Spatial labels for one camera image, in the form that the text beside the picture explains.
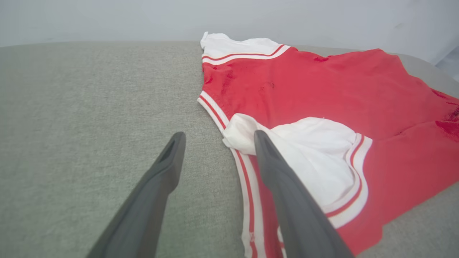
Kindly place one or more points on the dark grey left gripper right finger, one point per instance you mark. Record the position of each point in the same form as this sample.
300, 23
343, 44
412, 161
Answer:
297, 211

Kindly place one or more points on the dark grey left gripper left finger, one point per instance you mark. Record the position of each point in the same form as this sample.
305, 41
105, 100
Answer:
150, 200

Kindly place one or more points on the red and white garment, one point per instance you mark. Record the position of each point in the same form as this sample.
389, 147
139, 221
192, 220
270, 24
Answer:
322, 93

